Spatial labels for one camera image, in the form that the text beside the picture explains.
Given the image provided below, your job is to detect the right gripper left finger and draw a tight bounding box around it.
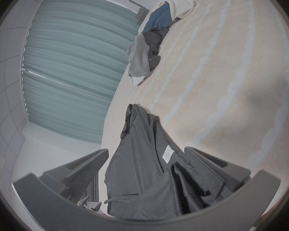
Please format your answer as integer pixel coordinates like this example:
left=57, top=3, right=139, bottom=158
left=40, top=148, right=109, bottom=202

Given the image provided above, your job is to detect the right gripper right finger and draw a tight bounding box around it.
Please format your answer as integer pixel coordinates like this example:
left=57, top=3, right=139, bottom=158
left=184, top=146, right=251, bottom=192

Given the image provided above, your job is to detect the black T-shirt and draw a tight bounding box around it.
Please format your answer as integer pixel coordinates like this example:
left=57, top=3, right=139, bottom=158
left=104, top=103, right=226, bottom=219

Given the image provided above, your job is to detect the bed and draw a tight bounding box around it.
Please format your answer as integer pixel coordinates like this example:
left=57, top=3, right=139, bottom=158
left=100, top=0, right=289, bottom=216

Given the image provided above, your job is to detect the pile of clothes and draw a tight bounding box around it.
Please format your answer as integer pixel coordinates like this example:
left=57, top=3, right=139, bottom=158
left=126, top=0, right=196, bottom=87

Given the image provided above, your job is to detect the blue-green curtain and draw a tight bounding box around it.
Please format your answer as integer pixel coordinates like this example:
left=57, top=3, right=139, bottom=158
left=24, top=0, right=145, bottom=98
left=21, top=71, right=112, bottom=145

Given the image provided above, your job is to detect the grey bedside table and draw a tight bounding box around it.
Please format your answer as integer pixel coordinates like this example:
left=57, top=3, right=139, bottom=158
left=136, top=8, right=150, bottom=21

